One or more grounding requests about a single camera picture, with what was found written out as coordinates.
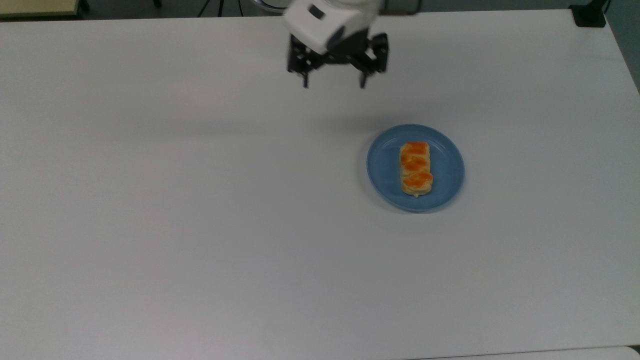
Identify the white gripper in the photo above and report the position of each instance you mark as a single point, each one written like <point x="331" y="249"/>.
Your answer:
<point x="320" y="24"/>

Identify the orange glazed bread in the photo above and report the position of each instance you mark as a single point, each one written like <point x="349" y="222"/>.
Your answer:
<point x="416" y="169"/>

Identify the black tripod legs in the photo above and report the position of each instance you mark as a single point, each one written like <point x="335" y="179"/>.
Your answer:
<point x="219" y="7"/>

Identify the blue round plate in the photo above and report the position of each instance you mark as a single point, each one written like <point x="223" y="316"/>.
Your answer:
<point x="447" y="167"/>

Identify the black table clamp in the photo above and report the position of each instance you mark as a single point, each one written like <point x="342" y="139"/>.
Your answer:
<point x="590" y="13"/>

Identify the wooden furniture piece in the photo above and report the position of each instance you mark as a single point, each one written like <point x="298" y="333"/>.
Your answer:
<point x="40" y="8"/>

